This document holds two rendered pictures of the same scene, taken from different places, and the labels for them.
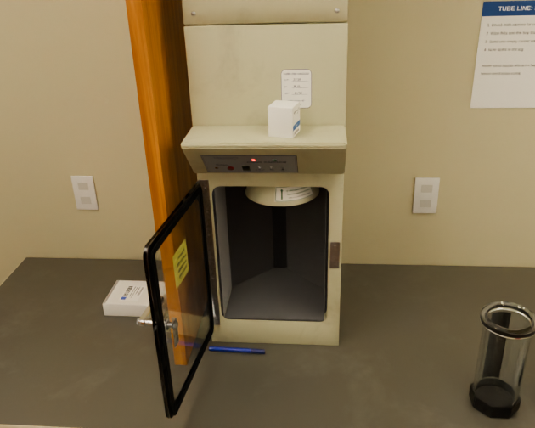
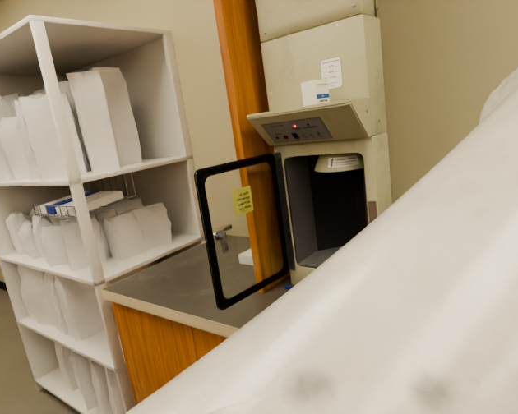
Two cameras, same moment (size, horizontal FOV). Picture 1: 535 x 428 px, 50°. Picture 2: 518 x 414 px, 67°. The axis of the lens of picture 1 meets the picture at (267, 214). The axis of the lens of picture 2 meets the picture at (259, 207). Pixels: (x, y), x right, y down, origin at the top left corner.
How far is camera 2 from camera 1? 0.61 m
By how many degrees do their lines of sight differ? 34
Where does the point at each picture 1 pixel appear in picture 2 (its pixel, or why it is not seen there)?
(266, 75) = (310, 66)
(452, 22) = not seen: outside the picture
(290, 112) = (313, 83)
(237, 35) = (290, 41)
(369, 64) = (443, 76)
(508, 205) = not seen: outside the picture
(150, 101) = (233, 90)
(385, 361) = not seen: hidden behind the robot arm
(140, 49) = (225, 56)
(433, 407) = not seen: hidden behind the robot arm
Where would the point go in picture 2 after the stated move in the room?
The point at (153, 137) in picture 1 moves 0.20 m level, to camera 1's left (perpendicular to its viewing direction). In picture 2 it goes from (235, 116) to (185, 123)
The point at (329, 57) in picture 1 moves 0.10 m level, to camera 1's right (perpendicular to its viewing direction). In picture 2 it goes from (351, 43) to (391, 34)
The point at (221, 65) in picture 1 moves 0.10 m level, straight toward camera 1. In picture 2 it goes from (283, 66) to (267, 63)
